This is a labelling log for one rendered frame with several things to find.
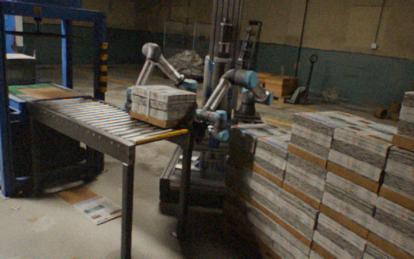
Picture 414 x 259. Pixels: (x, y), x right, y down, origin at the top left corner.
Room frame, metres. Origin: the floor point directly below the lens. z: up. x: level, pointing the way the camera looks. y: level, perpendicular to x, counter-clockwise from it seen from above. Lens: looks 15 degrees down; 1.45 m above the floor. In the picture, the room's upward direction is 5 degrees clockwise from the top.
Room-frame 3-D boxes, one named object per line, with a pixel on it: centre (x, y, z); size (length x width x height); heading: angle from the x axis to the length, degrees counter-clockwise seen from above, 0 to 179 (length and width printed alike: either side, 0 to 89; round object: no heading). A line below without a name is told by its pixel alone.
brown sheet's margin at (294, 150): (1.88, -0.72, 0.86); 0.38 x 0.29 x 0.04; 120
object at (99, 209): (2.52, 0.77, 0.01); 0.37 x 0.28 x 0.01; 50
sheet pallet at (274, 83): (8.83, -1.60, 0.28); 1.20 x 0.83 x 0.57; 50
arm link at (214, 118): (2.25, -0.09, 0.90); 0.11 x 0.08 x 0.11; 59
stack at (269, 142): (2.00, -0.65, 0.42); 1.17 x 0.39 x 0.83; 31
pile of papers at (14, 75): (3.51, 1.97, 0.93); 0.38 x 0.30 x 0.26; 50
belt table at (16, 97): (3.14, 1.53, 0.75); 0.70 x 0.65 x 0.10; 50
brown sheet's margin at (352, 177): (1.63, -0.87, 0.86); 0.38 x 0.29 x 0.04; 121
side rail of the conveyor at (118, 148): (2.30, 0.91, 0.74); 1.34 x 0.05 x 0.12; 50
